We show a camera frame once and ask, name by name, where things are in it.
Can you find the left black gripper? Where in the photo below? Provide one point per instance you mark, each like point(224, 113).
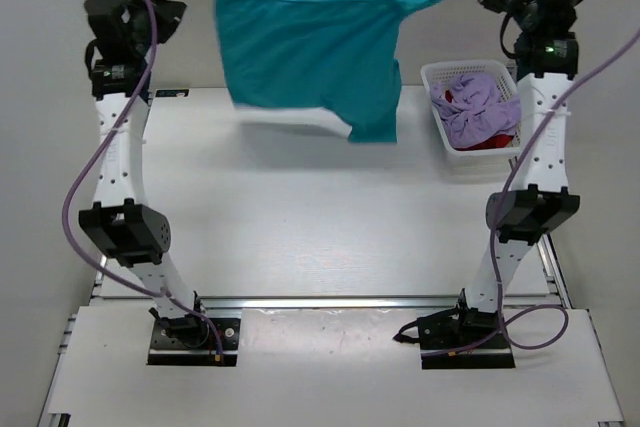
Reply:
point(167, 15)

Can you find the teal t shirt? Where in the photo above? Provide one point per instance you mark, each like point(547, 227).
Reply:
point(338, 55)

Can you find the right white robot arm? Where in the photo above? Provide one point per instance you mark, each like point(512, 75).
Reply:
point(537, 199)

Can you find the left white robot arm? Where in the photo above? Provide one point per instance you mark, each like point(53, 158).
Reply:
point(120, 222)

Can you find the dark label sticker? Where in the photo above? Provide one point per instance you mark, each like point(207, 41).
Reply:
point(171, 93)

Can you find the white plastic basket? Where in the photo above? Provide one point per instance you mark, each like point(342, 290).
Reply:
point(486, 160)

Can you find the lilac t shirt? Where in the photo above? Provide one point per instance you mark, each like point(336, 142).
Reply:
point(467, 83)

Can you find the red t shirt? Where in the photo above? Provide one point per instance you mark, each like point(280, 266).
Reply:
point(495, 141)

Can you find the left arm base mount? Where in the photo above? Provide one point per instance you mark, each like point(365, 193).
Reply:
point(190, 341)

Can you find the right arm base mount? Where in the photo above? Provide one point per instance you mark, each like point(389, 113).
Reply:
point(458, 338)

